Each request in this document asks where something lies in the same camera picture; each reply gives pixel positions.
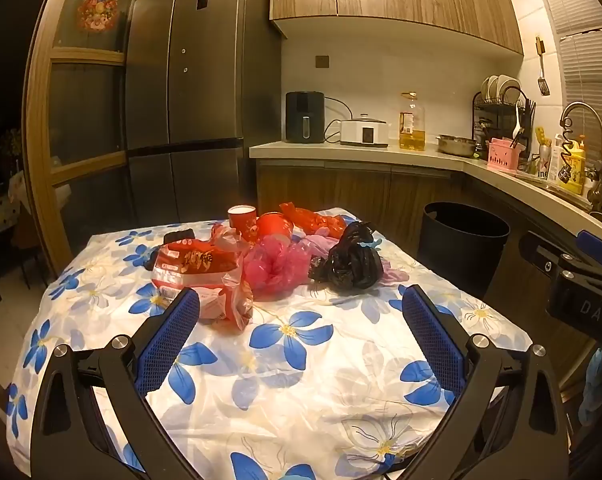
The dark wall socket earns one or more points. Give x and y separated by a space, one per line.
322 61

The metal spring faucet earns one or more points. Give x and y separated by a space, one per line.
583 106

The red plastic bag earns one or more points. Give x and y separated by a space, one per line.
311 222

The black trash bin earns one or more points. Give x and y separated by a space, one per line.
461 250

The window blinds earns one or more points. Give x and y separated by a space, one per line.
586 60

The black air fryer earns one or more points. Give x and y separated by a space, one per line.
303 115

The black packet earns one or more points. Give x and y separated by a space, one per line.
179 235

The white plastic spoon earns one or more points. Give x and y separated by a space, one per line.
517 122

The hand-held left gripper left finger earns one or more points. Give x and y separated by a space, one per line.
168 340

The round flower decoration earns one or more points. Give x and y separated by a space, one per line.
98 11

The wooden kitchen counter cabinet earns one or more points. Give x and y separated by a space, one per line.
331 190

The yellow detergent bottle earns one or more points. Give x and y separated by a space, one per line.
576 170

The bundle of dark chopsticks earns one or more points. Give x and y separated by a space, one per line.
529 110

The pink plastic bag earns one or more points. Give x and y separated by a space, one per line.
273 270

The cooking oil bottle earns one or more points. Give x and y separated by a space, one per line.
412 130

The black dish rack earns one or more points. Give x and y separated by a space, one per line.
481 110

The white electric cooker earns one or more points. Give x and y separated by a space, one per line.
363 134

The dark grey refrigerator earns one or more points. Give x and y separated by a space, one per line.
201 110

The metal basin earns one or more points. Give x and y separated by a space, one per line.
456 146

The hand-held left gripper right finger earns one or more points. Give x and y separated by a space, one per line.
431 335

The blue floral tablecloth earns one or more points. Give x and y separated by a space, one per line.
301 390

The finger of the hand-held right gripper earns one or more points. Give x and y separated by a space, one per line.
536 250
601 246

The row of white plates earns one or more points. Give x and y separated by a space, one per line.
503 85

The red printed snack bag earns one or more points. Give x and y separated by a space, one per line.
191 265

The person's right hand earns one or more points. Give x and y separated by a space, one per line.
593 385

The beer can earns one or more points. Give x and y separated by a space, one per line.
543 172

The wooden glass door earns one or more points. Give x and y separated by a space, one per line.
88 55

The black plastic bag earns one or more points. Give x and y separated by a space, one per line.
351 260

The yellow scrubber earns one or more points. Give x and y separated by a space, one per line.
542 136

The metal slotted spatula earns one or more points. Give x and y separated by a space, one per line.
544 87

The red paper cup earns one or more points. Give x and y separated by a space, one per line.
242 225

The white pump bottle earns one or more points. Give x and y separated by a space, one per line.
556 160

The pink utensil basket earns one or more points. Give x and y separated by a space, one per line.
501 157

